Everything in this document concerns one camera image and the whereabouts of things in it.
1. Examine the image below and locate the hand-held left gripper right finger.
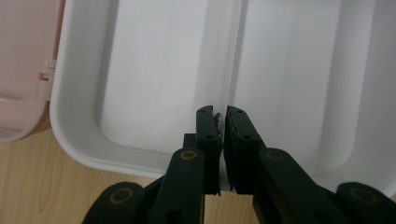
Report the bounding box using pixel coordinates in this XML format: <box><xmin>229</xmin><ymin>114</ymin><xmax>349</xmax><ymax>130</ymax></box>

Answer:
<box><xmin>223</xmin><ymin>105</ymin><xmax>267</xmax><ymax>195</ymax></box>

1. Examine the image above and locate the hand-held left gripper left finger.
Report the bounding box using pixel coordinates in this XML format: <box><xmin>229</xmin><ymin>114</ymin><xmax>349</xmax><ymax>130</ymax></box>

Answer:
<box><xmin>182</xmin><ymin>105</ymin><xmax>224</xmax><ymax>196</ymax></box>

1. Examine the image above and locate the white tray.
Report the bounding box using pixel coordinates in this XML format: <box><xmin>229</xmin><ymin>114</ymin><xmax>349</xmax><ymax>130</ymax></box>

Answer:
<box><xmin>49</xmin><ymin>0</ymin><xmax>396</xmax><ymax>199</ymax></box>

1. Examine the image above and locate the pink storage box with lid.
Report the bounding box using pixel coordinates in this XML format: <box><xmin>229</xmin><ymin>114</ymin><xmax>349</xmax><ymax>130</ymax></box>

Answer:
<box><xmin>0</xmin><ymin>0</ymin><xmax>66</xmax><ymax>144</ymax></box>

